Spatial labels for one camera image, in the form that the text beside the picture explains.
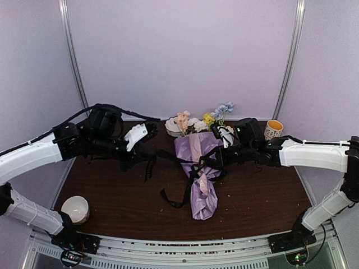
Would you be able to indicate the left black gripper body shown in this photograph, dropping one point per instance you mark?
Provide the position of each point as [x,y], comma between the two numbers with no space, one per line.
[135,156]

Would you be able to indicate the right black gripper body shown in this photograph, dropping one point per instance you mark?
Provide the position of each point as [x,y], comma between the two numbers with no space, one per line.
[225,161]

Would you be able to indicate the black printed ribbon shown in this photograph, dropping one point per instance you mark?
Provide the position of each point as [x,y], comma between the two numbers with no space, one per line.
[166,167]

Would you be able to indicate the pink wrapping paper sheet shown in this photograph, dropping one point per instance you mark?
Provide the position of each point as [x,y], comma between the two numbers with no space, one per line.
[203,198]

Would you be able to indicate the blue flower stem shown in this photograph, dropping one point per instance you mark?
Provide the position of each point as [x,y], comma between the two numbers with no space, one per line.
[220,113]

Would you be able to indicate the scalloped white bowl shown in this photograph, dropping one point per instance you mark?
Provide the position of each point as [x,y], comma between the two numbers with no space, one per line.
[172,127]

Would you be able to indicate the peach flower stem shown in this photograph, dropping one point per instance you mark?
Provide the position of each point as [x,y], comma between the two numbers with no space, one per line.
[182,121]

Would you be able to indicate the patterned mug orange inside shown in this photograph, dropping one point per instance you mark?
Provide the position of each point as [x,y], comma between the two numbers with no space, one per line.
[273,129]

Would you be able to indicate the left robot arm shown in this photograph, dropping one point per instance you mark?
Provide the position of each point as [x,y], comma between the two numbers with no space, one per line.
[90,132]

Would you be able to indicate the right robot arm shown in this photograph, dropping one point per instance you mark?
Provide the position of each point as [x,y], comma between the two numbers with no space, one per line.
[248,143]

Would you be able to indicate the round white bowl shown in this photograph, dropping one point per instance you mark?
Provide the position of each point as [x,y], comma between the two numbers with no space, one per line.
[77,208]

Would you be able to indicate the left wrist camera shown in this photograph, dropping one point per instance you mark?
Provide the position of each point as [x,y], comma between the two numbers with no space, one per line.
[140,132]

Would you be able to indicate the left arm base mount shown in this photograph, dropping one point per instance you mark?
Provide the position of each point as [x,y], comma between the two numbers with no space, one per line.
[81,243]

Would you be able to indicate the front aluminium rail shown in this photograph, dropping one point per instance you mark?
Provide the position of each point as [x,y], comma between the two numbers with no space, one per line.
[250,252]

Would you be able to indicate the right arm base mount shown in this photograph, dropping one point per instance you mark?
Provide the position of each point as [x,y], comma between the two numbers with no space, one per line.
[291,240]

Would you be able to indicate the left aluminium frame post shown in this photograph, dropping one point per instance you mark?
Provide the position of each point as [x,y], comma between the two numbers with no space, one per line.
[63,8]

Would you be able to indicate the aluminium frame post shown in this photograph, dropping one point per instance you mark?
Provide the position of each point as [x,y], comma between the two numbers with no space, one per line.
[293,49]
[63,8]

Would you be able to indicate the right aluminium frame post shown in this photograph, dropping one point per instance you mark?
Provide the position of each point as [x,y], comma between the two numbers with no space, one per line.
[293,49]

